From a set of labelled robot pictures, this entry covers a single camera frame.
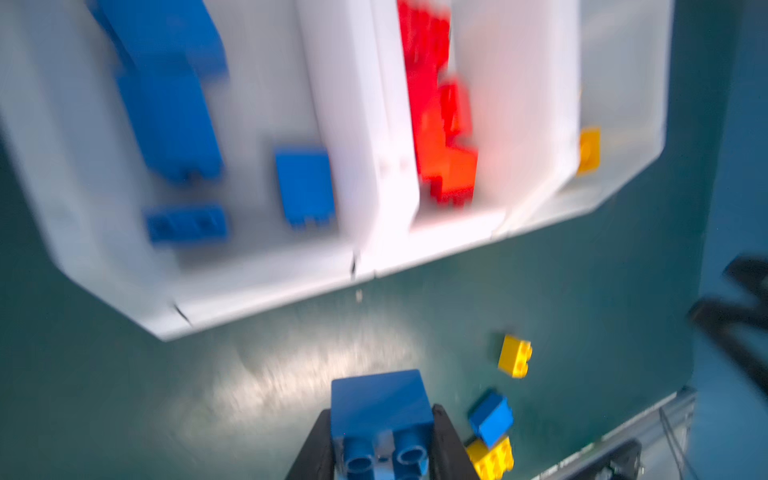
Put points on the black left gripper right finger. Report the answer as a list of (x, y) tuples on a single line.
[(448, 459)]

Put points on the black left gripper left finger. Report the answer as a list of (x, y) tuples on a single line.
[(315, 460)]

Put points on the yellow wide lego brick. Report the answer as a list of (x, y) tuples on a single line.
[(491, 463)]

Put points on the blue lego brick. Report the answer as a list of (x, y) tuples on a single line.
[(491, 418), (162, 37), (172, 125), (381, 426), (305, 183)]

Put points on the blue lego brick bottom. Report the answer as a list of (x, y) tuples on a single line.
[(381, 426)]

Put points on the small yellow lego brick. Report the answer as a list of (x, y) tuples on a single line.
[(514, 357)]

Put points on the large red lego brick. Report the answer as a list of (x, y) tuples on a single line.
[(448, 170), (425, 34)]

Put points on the small red lego brick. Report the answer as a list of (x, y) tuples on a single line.
[(455, 108)]

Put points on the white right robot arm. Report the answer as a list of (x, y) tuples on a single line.
[(714, 317)]

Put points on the green table mat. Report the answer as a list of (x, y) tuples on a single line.
[(603, 298)]

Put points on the white middle plastic bin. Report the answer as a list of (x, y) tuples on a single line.
[(519, 61)]

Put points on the aluminium front rail bed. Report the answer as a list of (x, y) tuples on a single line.
[(652, 445)]

